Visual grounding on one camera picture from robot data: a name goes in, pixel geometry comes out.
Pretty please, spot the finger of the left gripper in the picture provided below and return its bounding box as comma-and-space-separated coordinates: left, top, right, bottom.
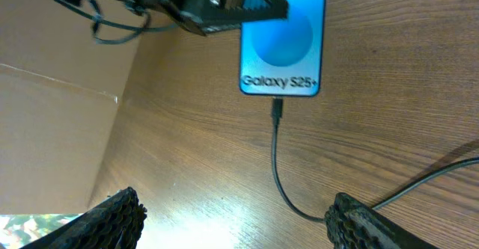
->
216, 0, 289, 31

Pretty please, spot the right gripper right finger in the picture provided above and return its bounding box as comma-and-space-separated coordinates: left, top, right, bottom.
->
324, 192, 437, 249

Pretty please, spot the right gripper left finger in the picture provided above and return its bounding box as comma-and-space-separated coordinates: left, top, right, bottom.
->
22, 187, 147, 249

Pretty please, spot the blue screen smartphone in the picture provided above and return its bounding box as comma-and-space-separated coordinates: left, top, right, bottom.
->
239, 0, 326, 97

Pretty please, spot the thin black charging cable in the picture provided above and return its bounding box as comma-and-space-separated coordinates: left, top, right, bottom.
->
269, 96, 479, 224

